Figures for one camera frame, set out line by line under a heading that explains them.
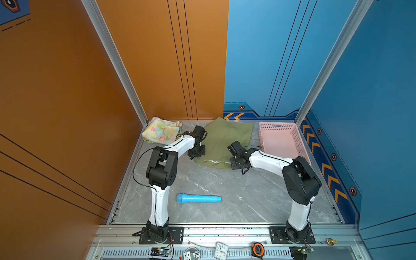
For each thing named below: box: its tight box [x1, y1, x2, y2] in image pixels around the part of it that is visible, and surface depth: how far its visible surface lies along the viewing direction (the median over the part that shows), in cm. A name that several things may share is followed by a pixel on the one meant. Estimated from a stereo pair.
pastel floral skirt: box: [141, 116, 183, 146], surface depth 111 cm
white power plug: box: [183, 246, 201, 260], surface depth 64 cm
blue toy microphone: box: [176, 193, 223, 204], surface depth 84 cm
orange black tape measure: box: [251, 242, 265, 260], surface depth 69 cm
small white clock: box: [213, 241, 230, 260], surface depth 70 cm
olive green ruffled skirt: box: [193, 117, 255, 169], surface depth 111 cm
